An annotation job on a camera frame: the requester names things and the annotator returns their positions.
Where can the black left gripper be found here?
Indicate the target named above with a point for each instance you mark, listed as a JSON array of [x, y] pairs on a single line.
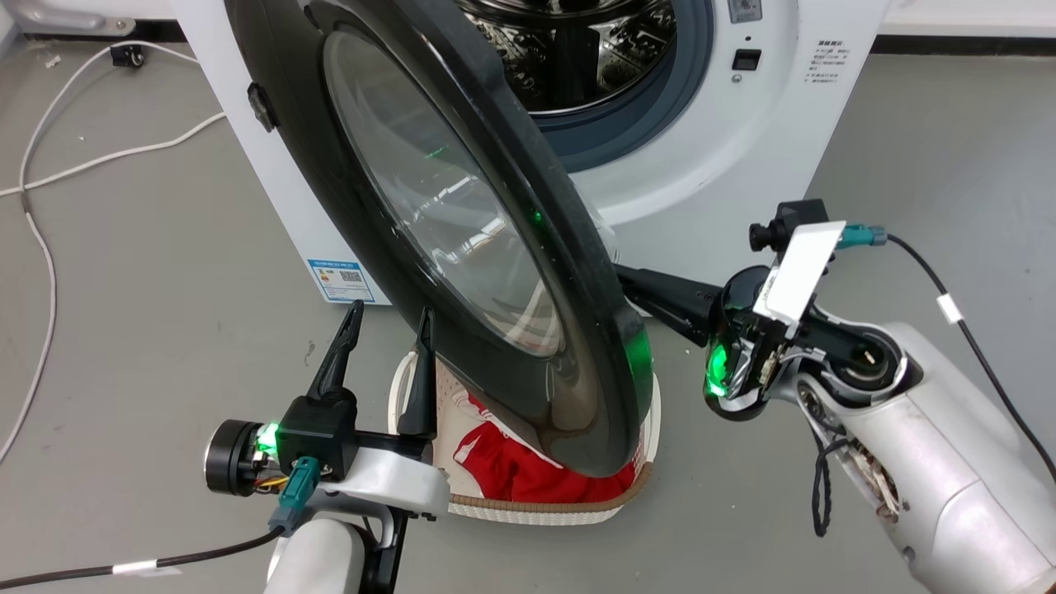
[[318, 433]]

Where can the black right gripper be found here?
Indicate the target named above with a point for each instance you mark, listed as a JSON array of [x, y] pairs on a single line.
[[738, 330]]

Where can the black round washer door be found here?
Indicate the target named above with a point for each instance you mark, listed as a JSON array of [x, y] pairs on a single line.
[[577, 247]]

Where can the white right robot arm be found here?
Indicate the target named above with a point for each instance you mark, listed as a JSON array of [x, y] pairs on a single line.
[[949, 462]]

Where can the white front-load washing machine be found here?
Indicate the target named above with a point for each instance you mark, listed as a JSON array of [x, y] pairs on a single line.
[[742, 165]]

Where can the grey rubber door gasket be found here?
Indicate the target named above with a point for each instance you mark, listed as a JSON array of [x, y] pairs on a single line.
[[660, 107]]

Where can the black door lock slot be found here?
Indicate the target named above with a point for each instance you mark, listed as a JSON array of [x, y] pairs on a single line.
[[746, 59]]

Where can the blue energy label sticker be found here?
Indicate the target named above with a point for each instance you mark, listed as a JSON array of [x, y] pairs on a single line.
[[342, 280]]

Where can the red and white garment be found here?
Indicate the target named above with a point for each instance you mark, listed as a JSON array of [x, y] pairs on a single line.
[[520, 470]]

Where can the white woven laundry basket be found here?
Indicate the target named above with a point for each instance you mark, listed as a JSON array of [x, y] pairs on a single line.
[[544, 513]]

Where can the steel washer drum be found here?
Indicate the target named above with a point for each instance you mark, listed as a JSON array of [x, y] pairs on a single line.
[[577, 49]]

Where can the small black floor plug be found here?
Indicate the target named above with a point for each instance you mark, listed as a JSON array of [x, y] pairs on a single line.
[[126, 56]]

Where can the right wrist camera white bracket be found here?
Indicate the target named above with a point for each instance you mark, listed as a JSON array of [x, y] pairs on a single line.
[[804, 260]]

